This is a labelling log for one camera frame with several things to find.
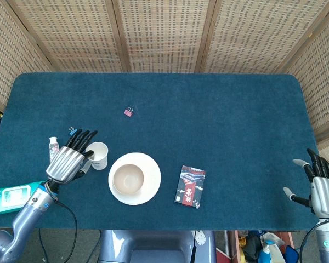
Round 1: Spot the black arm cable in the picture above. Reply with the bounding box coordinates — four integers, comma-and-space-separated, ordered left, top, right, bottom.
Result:
38, 199, 102, 263
297, 218, 329, 263

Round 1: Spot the white paper cup blue print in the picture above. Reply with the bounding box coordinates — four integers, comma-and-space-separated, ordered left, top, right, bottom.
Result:
85, 141, 109, 171

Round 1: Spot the dark red printed box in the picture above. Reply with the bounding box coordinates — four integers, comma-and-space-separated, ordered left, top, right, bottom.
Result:
174, 164, 206, 210

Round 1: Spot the teal blue tablecloth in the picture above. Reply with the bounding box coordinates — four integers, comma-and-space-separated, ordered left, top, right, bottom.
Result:
0, 72, 320, 232

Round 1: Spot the blue-grey robot torso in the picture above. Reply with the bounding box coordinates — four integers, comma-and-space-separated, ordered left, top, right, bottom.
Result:
98, 229, 217, 263

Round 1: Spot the woven bamboo folding screen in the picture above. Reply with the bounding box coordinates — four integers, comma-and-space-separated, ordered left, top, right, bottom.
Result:
0, 0, 329, 179

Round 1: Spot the white round plate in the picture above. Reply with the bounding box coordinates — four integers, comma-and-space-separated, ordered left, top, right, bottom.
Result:
107, 152, 162, 205

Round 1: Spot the white perforated disc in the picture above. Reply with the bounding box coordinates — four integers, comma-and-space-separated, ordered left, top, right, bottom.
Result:
195, 230, 207, 247

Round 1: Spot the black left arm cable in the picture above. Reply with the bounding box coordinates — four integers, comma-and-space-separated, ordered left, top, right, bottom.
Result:
38, 199, 102, 263

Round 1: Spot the red storage crate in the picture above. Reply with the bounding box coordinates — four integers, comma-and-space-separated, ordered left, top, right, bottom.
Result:
215, 230, 246, 263

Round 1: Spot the thin black torso cable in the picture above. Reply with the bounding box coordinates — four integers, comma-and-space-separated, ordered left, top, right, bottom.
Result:
190, 230, 197, 263

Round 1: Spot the beige bowl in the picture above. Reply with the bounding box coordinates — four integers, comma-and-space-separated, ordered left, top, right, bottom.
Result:
112, 163, 145, 196

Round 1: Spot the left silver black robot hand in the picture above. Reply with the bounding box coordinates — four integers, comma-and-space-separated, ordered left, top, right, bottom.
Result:
46, 129, 99, 185

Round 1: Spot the blue white spray bottle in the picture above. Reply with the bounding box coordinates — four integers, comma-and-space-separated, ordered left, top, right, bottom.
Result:
257, 238, 286, 263

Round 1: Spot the green wet wipes pack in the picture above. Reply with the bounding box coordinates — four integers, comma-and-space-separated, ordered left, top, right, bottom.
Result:
0, 180, 49, 215

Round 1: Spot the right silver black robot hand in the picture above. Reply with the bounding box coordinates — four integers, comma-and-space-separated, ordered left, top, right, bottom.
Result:
282, 148, 329, 219

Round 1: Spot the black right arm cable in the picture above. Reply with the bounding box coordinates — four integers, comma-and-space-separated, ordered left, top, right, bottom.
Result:
297, 218, 329, 263

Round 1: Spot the white printed toothpaste tube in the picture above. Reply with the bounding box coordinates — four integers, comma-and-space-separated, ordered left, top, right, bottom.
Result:
48, 136, 61, 162

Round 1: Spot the grey metal table leg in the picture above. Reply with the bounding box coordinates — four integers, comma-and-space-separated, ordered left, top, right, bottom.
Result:
223, 230, 234, 260

